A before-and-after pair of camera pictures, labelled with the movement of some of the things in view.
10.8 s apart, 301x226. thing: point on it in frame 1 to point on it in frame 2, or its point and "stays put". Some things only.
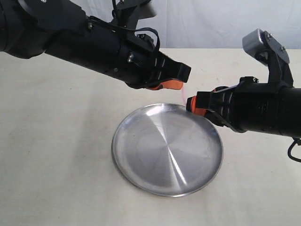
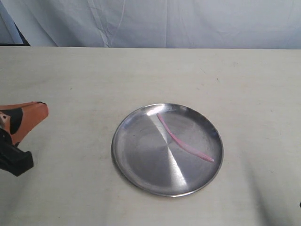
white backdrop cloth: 223,24 stays put
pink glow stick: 184,94 to 181,144
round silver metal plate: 165,149 stays put
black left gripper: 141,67 to 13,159
